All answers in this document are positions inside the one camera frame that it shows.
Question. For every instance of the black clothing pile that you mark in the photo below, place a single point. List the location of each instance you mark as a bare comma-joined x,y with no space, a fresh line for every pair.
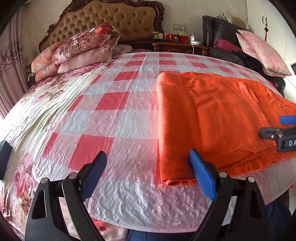
250,62

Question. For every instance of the pink pillow stack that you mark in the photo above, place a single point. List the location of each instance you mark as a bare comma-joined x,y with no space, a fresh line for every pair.
43,66

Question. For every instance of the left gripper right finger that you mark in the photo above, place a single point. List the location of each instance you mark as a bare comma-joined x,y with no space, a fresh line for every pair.
237,211

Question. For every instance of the red white checkered sheet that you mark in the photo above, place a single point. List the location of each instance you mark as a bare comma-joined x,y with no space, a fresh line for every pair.
130,193

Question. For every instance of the white charger base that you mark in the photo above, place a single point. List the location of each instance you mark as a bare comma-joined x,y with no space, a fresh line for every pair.
193,41

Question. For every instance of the wooden nightstand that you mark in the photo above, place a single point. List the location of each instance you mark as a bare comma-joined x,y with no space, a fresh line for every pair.
180,48

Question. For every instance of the pink curtain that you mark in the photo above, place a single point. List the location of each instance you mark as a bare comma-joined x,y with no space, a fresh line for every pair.
13,77

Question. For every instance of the black device on bed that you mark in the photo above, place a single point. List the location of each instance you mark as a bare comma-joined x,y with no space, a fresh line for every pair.
5,152

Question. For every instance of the black leather sofa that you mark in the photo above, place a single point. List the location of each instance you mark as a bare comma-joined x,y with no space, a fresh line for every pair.
216,28

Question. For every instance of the floral bed sheet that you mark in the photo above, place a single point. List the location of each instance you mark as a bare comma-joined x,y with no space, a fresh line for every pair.
39,111

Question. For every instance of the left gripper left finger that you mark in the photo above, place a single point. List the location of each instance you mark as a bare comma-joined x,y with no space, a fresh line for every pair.
45,219

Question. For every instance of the floral folded quilt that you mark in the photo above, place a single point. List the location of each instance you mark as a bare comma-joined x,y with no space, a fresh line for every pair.
85,41

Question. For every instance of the orange pants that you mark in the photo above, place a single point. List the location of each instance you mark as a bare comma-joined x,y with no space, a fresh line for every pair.
220,117

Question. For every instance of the tufted brown headboard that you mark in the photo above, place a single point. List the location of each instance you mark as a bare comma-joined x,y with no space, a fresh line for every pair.
134,20

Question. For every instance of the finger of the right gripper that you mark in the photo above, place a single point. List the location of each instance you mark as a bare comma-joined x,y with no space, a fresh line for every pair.
287,120
284,138

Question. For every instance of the pink floral cushion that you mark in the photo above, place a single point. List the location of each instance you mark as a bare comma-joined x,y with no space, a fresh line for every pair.
272,62

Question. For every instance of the magenta cushion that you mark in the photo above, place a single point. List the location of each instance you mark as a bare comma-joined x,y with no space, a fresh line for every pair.
226,45

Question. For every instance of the wall socket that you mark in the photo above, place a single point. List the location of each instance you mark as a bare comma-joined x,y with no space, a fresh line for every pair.
179,27

